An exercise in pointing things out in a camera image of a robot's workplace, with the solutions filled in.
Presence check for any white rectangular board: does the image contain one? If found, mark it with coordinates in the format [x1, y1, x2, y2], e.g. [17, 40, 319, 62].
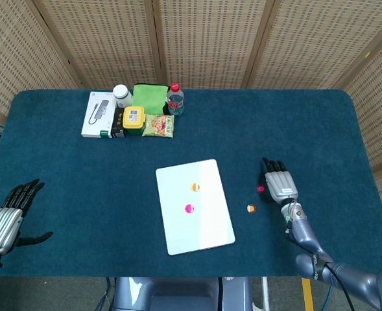
[155, 159, 236, 256]

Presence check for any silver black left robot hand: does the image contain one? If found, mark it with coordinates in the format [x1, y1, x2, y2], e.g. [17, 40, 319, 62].
[0, 178, 54, 257]

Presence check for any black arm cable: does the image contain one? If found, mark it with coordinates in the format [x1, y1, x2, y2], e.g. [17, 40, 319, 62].
[284, 202, 355, 311]

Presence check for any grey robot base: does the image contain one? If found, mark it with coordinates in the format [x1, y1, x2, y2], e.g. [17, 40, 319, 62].
[112, 277, 253, 311]

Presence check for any clear bottle red cap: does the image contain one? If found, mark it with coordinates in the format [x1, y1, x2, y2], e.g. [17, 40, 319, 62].
[166, 82, 185, 117]

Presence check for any woven folding screen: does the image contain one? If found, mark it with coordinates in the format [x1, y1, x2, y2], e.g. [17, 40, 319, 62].
[0, 0, 382, 260]

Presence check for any small black box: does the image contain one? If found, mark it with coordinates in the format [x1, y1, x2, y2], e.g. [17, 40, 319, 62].
[110, 108, 128, 139]

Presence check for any dark blue table mat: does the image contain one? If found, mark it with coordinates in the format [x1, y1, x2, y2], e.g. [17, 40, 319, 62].
[0, 89, 382, 279]

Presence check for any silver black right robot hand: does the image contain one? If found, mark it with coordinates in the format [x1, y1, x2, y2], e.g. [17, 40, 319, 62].
[257, 157, 299, 205]

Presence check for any green container yellow lid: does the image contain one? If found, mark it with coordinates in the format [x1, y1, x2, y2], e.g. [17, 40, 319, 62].
[122, 106, 147, 136]

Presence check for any yellow floor tape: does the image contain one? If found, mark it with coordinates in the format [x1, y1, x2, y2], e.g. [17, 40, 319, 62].
[302, 278, 314, 311]

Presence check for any green snack bag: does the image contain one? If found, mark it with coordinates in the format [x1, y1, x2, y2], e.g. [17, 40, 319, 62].
[141, 114, 176, 139]

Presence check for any white round jar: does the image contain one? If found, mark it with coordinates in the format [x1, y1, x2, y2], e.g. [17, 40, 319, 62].
[112, 84, 134, 108]

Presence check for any white adapter product box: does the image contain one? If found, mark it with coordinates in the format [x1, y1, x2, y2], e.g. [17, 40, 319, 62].
[81, 91, 119, 139]

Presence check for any white table leg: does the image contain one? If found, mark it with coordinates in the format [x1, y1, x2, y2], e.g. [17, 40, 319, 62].
[261, 277, 271, 311]

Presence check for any green folded cloth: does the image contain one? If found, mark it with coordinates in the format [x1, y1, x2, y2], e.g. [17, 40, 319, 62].
[132, 83, 168, 116]

